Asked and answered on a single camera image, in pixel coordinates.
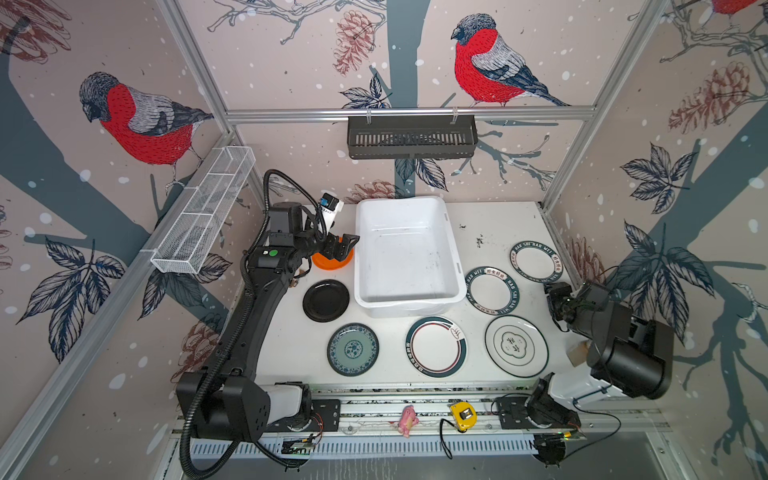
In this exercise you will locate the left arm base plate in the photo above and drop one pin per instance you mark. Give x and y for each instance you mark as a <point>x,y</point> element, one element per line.
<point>323,417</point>

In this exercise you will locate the pink toy figure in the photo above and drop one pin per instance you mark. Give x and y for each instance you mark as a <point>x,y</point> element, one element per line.
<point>407,421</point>

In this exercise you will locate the white plate black flower outline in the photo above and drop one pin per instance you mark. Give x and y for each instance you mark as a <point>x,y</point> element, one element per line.
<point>516,346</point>

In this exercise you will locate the small circuit board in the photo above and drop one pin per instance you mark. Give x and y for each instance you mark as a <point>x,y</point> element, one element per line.
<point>297,447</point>

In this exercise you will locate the yellow tape measure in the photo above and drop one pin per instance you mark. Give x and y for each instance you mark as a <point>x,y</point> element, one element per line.
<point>464,415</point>

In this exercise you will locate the white plate green red rim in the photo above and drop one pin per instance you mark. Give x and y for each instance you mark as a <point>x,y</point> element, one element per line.
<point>436,347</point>

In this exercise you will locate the white wire mesh shelf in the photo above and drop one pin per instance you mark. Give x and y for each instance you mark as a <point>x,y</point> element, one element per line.
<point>193,233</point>

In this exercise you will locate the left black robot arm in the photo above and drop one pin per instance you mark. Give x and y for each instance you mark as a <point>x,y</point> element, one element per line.
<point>221,402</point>

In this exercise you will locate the white plastic bin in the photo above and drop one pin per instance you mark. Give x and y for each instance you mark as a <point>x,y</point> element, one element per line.
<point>406,263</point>

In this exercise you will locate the aluminium horizontal frame bar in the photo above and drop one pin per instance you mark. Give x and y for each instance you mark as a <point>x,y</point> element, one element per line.
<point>241,117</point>

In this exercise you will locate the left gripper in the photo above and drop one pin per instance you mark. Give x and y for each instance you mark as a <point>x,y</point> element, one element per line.
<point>342,248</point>

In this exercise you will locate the green rim lettered plate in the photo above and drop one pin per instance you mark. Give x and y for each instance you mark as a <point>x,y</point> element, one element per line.
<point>536,262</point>
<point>492,291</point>

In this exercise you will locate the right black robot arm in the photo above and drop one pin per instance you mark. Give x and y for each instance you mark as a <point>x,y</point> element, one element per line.
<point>626,355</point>

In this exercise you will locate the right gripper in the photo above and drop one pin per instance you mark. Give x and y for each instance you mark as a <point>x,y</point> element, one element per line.
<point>558,290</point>

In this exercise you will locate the glass jar brown contents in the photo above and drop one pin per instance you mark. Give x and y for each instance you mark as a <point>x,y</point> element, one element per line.
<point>578,353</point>

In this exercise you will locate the orange plate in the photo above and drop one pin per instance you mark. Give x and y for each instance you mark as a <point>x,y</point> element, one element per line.
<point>323,263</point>

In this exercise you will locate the black hanging wall basket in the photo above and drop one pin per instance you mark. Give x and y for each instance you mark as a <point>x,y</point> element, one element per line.
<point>436,137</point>

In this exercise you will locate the green patterned plate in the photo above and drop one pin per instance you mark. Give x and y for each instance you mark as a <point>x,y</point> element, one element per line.
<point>353,350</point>

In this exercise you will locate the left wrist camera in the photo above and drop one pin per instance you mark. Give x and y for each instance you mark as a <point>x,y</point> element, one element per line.
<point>331,206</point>

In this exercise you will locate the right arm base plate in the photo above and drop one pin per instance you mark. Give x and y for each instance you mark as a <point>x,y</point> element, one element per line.
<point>521,412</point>

